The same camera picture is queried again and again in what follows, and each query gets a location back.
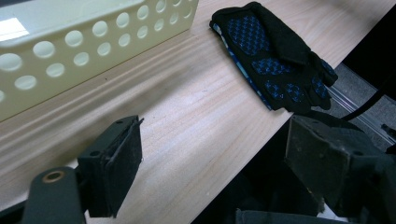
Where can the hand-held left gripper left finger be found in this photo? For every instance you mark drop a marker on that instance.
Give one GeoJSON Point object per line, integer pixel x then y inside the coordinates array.
{"type": "Point", "coordinates": [120, 161]}

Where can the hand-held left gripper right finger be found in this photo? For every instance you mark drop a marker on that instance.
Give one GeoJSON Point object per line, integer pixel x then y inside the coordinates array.
{"type": "Point", "coordinates": [330, 161]}

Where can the dark blue cloth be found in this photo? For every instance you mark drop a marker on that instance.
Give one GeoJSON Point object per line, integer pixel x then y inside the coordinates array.
{"type": "Point", "coordinates": [274, 59]}

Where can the cream perforated plastic basket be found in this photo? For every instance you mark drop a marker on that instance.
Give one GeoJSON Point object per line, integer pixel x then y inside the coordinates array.
{"type": "Point", "coordinates": [93, 46]}

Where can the metal floor rail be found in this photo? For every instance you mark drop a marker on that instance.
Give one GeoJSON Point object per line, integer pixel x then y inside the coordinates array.
{"type": "Point", "coordinates": [358, 107]}

